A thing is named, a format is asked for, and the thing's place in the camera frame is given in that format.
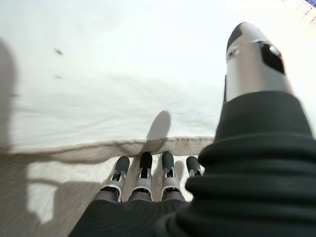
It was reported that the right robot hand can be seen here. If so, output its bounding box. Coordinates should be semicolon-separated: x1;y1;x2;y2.
66;21;316;237

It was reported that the white duvet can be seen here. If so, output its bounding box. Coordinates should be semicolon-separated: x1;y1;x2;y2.
0;0;316;155

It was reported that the beige bed runner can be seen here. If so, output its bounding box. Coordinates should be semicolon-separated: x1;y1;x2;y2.
0;135;215;237

